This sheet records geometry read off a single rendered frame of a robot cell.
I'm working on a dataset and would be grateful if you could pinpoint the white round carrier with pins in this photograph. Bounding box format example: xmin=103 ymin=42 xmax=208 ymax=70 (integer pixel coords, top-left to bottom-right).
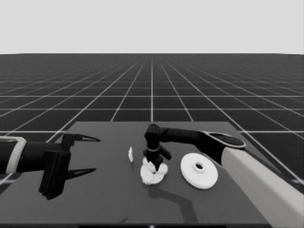
xmin=140 ymin=157 xmax=169 ymax=186

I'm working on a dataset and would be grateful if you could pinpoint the large thick white disc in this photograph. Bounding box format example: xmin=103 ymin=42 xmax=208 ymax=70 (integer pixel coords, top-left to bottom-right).
xmin=180 ymin=152 xmax=219 ymax=191

